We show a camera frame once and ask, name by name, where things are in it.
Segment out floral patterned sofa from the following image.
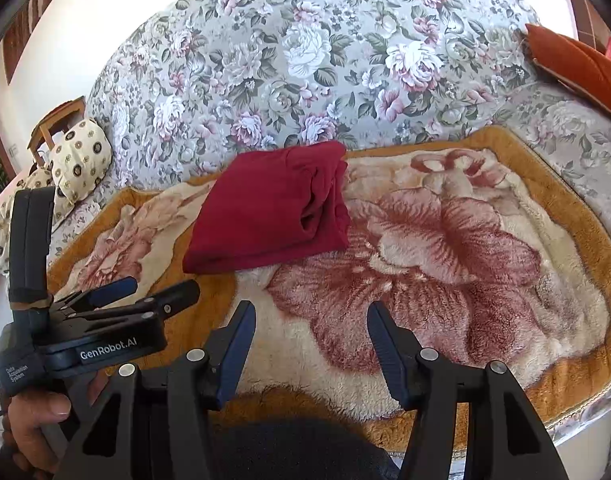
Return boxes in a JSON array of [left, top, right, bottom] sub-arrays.
[[48, 0, 611, 461]]

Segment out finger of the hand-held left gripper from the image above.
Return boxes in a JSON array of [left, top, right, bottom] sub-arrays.
[[53, 276, 139, 313], [86, 280, 201, 331]]

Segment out floral fleece blanket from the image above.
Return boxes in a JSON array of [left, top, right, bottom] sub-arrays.
[[48, 125, 611, 453]]

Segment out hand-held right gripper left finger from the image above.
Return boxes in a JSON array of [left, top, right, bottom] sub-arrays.
[[50, 300, 257, 480]]

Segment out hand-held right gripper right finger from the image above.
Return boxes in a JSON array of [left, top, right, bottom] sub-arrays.
[[366, 300, 571, 480]]

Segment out orange velvet cushion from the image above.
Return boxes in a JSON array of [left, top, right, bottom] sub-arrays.
[[524, 23, 611, 126]]

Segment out wooden lattice wall panel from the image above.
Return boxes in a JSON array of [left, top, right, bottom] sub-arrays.
[[3, 0, 51, 83]]

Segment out wooden chair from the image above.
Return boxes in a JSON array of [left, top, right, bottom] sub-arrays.
[[26, 96, 87, 168]]

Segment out dark red sweater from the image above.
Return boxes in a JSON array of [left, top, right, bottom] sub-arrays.
[[182, 141, 351, 276]]

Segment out person's left hand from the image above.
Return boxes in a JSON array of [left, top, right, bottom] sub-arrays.
[[6, 391, 72, 475]]

